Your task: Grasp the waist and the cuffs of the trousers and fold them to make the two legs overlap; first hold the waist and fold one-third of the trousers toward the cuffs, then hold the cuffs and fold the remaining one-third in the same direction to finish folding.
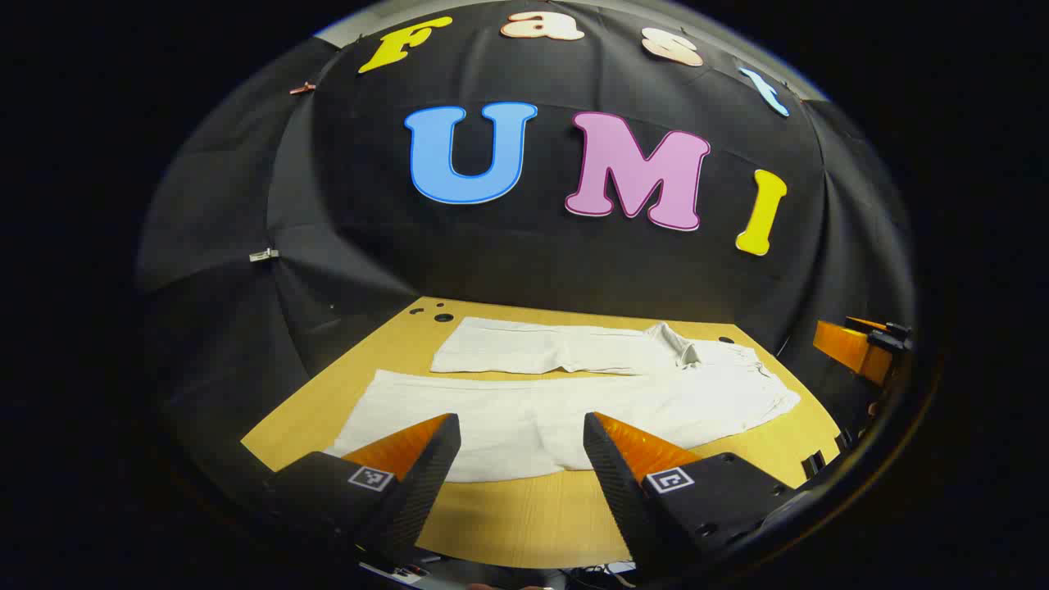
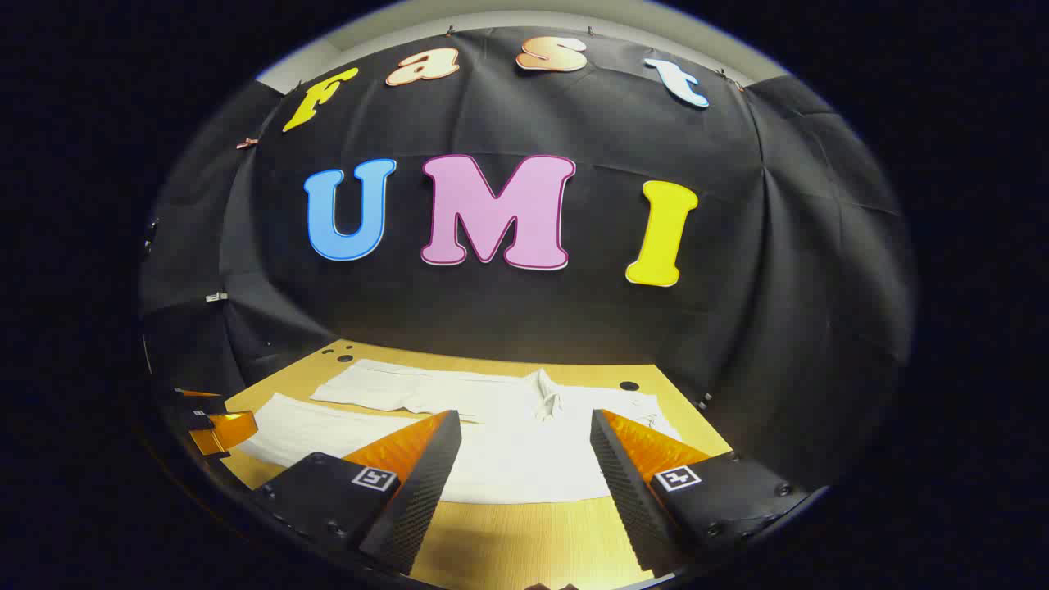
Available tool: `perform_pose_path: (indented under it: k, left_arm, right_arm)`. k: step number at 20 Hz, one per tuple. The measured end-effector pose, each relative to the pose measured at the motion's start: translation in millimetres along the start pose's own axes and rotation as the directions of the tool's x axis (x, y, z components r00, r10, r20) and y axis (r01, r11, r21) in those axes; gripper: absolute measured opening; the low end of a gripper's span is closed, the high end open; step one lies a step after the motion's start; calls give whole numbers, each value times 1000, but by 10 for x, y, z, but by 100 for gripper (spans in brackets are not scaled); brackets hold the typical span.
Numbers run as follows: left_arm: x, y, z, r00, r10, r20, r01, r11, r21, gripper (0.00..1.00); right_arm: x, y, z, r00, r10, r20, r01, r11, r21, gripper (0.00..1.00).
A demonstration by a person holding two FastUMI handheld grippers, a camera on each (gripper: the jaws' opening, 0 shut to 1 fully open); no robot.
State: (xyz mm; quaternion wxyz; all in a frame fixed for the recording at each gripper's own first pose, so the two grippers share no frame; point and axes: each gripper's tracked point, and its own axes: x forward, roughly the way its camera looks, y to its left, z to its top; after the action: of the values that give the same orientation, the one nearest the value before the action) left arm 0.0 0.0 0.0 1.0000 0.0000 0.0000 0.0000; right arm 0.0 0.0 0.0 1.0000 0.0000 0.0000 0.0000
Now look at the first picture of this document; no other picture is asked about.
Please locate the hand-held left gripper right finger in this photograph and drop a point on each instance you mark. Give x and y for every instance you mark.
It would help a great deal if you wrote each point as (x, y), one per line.
(615, 483)

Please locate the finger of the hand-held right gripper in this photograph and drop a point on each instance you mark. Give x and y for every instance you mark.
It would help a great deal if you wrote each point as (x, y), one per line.
(848, 348)

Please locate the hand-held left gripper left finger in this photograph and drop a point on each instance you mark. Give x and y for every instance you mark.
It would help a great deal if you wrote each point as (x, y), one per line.
(426, 483)

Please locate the white jeans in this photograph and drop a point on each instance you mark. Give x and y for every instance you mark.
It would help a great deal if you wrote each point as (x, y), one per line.
(524, 418)

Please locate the black backdrop cloth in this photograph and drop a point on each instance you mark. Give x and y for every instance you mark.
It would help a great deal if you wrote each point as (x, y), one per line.
(533, 262)

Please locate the silver backdrop clip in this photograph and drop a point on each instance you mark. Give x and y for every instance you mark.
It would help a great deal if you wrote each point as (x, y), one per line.
(263, 255)

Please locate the red backdrop clip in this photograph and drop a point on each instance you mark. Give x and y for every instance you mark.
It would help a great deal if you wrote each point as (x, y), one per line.
(301, 88)

